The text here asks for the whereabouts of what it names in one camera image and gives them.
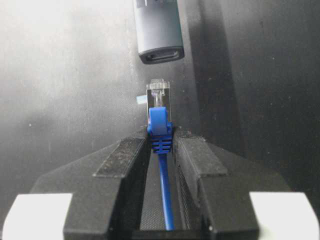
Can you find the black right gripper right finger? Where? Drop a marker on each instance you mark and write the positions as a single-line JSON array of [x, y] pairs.
[[239, 199]]

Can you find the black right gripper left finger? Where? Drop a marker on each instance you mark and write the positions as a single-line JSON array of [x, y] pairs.
[[92, 198]]

